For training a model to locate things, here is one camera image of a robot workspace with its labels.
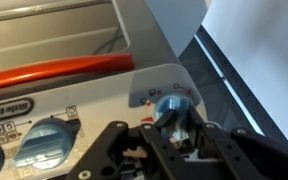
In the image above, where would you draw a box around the grey oven door with window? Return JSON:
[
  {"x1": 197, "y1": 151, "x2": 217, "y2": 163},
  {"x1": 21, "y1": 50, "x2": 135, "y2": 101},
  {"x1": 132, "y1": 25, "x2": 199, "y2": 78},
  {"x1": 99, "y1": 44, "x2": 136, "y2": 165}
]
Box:
[{"x1": 0, "y1": 0, "x2": 182, "y2": 101}]

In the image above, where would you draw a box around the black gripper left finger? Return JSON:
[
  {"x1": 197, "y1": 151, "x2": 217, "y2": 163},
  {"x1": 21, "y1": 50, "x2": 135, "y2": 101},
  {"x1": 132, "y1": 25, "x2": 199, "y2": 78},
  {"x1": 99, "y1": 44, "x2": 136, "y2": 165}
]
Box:
[{"x1": 66, "y1": 109, "x2": 189, "y2": 180}]

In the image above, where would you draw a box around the grey toy oven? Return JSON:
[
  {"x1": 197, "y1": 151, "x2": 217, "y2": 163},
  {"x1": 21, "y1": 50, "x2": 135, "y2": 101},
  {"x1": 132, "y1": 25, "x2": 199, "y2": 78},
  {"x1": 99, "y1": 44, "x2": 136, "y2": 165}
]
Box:
[{"x1": 0, "y1": 0, "x2": 209, "y2": 180}]

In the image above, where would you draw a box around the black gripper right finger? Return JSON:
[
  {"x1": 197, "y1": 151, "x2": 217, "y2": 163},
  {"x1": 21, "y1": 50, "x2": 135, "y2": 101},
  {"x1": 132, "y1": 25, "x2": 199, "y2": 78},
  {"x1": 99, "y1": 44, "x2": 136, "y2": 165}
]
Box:
[{"x1": 183, "y1": 105, "x2": 288, "y2": 180}]

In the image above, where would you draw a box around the red oven door handle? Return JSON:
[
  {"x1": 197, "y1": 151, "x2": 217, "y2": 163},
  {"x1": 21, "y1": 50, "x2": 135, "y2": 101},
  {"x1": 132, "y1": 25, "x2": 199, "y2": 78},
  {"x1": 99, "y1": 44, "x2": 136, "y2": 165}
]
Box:
[{"x1": 0, "y1": 53, "x2": 136, "y2": 93}]

